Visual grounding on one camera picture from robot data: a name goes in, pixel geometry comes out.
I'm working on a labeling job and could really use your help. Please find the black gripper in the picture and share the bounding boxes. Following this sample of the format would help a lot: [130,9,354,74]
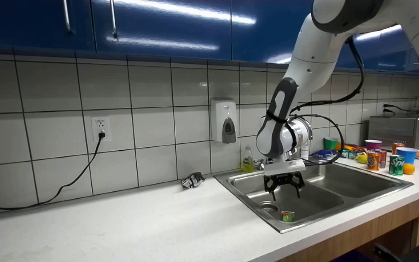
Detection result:
[261,170,306,202]

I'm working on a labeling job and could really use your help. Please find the green snack bar pack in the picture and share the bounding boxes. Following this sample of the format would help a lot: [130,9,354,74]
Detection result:
[279,208,298,224]

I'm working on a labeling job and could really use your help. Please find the stainless steel double sink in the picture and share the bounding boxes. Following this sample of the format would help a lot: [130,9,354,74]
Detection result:
[213,159,414,234]

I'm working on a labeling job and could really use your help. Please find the yellow dish soap bottle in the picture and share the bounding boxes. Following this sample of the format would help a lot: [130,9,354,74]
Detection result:
[240,144,256,175]

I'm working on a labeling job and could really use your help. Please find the blue snack packet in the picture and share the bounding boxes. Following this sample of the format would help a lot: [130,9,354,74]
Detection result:
[309,149,337,162]

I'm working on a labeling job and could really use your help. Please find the green plastic cup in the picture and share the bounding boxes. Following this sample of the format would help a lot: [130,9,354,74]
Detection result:
[321,137,340,153]

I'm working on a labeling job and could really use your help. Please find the green and white packet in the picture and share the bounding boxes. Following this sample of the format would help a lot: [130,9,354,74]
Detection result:
[338,143,360,160]

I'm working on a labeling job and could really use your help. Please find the orange soda can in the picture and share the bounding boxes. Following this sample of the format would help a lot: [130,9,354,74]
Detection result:
[365,150,381,173]

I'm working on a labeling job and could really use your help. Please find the small dark crumpled object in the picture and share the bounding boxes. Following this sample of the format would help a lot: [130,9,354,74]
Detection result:
[178,170,206,191]

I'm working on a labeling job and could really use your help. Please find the pink and white cup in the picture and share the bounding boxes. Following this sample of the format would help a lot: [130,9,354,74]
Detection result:
[363,138,385,153]

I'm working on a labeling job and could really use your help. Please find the green tin can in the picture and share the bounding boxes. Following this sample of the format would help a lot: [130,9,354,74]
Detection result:
[386,153,405,178]

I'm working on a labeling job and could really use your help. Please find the stainless steel countertop appliance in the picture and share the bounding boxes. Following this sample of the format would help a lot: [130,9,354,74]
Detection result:
[366,115,419,150]

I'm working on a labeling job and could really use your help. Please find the blue plastic cup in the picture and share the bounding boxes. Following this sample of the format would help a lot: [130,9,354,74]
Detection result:
[395,147,419,166]

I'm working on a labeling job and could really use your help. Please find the black chair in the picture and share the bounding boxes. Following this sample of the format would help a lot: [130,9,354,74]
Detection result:
[373,242,419,262]

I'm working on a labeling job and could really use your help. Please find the dark pipe fixture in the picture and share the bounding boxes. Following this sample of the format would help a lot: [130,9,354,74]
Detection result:
[381,95,419,118]

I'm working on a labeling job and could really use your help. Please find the blue upper cabinets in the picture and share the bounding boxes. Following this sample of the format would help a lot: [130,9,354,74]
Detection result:
[0,0,419,77]

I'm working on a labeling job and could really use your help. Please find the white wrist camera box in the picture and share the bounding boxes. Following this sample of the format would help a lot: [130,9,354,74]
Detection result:
[258,159,308,176]

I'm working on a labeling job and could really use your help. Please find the white wall soap dispenser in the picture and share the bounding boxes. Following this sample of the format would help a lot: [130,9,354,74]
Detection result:
[209,99,240,146]

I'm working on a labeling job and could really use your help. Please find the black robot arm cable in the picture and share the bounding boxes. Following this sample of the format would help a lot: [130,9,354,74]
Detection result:
[288,36,366,166]

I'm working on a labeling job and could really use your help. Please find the white wall outlet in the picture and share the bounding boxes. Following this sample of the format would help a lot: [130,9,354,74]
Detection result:
[91,115,113,143]

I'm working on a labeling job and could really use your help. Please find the black power cable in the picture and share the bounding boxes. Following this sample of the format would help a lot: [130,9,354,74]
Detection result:
[0,131,107,211]

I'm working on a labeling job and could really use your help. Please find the silver cabinet door handle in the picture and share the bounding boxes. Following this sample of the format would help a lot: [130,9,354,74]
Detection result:
[109,0,120,39]
[62,0,74,35]

